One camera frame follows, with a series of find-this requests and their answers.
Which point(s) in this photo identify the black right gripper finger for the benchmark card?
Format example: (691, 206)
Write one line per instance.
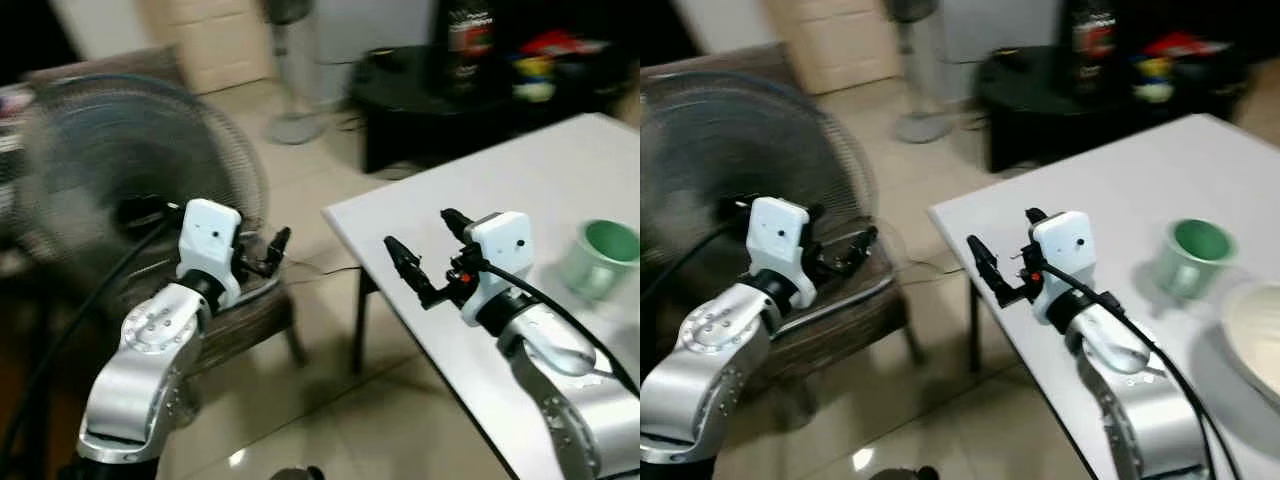
(458, 226)
(410, 265)
(988, 265)
(1035, 224)

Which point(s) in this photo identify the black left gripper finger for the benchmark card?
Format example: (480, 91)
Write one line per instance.
(864, 247)
(279, 248)

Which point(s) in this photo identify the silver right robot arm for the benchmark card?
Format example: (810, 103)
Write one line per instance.
(1140, 410)
(570, 410)

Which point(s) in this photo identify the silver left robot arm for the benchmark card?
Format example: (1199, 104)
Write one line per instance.
(700, 370)
(140, 370)

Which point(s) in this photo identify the brown wicker chair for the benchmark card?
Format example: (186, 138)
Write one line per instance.
(255, 310)
(860, 310)

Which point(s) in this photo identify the black metal table leg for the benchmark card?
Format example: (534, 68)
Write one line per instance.
(976, 328)
(361, 325)

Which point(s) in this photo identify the black round side table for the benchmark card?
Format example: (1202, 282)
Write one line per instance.
(1040, 110)
(420, 110)

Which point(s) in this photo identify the green mug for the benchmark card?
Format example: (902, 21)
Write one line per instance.
(600, 262)
(1192, 262)

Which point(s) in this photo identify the yellow and white toy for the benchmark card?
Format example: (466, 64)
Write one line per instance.
(535, 80)
(1155, 80)

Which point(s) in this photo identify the dark package with red label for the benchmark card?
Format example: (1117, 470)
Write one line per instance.
(1092, 50)
(470, 50)

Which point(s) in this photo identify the beige panelled door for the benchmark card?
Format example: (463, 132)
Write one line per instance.
(835, 45)
(220, 45)

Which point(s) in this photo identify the red toy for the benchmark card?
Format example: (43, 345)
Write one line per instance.
(560, 45)
(1185, 45)

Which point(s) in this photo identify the white bowl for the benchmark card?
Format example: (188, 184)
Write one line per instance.
(1255, 335)

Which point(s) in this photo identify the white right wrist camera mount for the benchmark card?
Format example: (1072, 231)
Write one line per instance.
(502, 250)
(1062, 250)

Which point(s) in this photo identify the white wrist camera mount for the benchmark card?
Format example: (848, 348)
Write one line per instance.
(502, 250)
(778, 238)
(1062, 250)
(208, 238)

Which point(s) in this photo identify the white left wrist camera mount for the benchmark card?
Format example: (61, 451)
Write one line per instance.
(778, 238)
(208, 238)

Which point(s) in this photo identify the grey pedestal fan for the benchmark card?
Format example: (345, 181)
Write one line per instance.
(296, 125)
(922, 122)

